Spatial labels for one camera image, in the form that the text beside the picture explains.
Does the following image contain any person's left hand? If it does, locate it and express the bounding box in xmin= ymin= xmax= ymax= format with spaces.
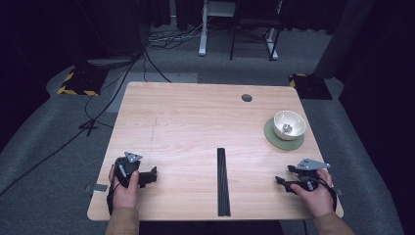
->
xmin=109 ymin=164 xmax=141 ymax=211

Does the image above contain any white desk leg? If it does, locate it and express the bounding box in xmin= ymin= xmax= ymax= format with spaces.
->
xmin=265 ymin=27 xmax=280 ymax=62
xmin=198 ymin=0 xmax=210 ymax=58

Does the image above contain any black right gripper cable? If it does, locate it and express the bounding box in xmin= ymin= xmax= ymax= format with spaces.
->
xmin=316 ymin=176 xmax=338 ymax=212

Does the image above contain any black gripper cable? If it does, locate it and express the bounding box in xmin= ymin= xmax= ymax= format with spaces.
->
xmin=106 ymin=164 xmax=126 ymax=215
xmin=316 ymin=176 xmax=338 ymax=212

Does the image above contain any white ceramic bowl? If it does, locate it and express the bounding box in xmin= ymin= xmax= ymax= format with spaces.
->
xmin=273 ymin=110 xmax=307 ymax=142

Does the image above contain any grey curtain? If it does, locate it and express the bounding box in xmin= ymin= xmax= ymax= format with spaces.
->
xmin=313 ymin=0 xmax=375 ymax=79

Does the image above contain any bundle of black chopsticks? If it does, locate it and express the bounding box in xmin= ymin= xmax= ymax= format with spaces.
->
xmin=216 ymin=147 xmax=232 ymax=217

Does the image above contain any tangle of floor cables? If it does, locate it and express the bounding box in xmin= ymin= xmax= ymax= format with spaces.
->
xmin=143 ymin=23 xmax=205 ymax=52

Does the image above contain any black yellow striped stand base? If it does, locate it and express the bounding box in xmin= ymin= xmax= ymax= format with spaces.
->
xmin=57 ymin=66 xmax=110 ymax=97
xmin=288 ymin=72 xmax=334 ymax=101

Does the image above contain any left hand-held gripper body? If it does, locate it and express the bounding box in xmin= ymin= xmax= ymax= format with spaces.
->
xmin=114 ymin=151 xmax=144 ymax=190

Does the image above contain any person's right hand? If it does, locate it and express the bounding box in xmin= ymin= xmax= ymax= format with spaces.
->
xmin=290 ymin=168 xmax=336 ymax=219

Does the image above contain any person's dark clothing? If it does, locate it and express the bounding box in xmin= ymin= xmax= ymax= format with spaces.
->
xmin=139 ymin=219 xmax=286 ymax=235

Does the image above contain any round green coaster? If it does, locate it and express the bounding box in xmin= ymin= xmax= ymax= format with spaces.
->
xmin=263 ymin=117 xmax=305 ymax=152

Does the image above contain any black chair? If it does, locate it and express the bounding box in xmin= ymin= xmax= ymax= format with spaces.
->
xmin=229 ymin=0 xmax=284 ymax=63

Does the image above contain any long black floor cable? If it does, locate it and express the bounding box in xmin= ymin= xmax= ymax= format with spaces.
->
xmin=0 ymin=53 xmax=142 ymax=198

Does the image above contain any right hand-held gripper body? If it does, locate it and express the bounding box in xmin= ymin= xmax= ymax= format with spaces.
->
xmin=294 ymin=158 xmax=332 ymax=192

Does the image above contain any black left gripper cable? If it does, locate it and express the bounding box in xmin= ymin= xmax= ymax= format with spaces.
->
xmin=106 ymin=164 xmax=126 ymax=215

